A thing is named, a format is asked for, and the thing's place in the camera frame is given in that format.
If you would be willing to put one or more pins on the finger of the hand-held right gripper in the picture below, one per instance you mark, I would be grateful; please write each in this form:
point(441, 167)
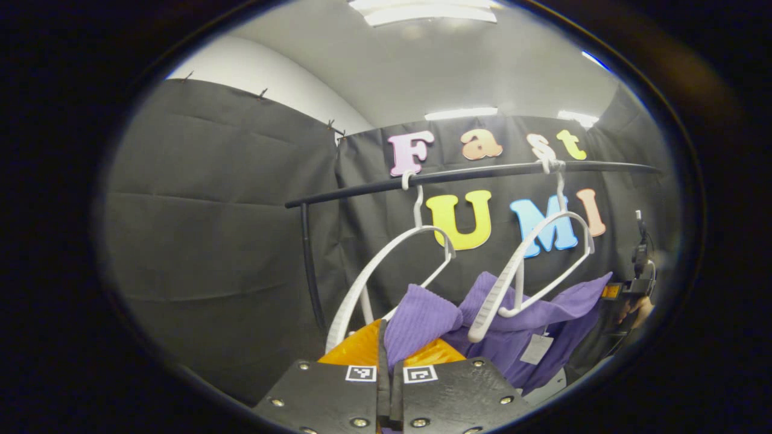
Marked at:
point(611, 291)

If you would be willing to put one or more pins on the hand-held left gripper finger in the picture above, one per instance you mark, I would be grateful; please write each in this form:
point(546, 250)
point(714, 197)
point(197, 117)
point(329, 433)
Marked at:
point(383, 392)
point(397, 401)

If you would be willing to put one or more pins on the purple ribbed jacket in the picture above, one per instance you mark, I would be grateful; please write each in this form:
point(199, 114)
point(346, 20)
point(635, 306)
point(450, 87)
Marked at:
point(422, 319)

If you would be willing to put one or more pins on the white plastic clothes hanger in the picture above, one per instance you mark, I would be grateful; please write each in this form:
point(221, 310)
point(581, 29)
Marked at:
point(485, 316)
point(345, 307)

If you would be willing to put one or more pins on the black metal clothes rack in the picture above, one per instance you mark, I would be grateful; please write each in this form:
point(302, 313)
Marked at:
point(470, 175)

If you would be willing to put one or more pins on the white paper garment tag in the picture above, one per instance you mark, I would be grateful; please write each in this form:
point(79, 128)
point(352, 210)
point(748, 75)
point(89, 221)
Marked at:
point(537, 348)

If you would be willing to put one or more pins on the black backdrop cloth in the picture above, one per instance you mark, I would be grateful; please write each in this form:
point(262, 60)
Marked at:
point(211, 241)

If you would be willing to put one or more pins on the large ceiling light panel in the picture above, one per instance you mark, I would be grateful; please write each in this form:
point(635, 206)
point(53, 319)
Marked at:
point(422, 12)

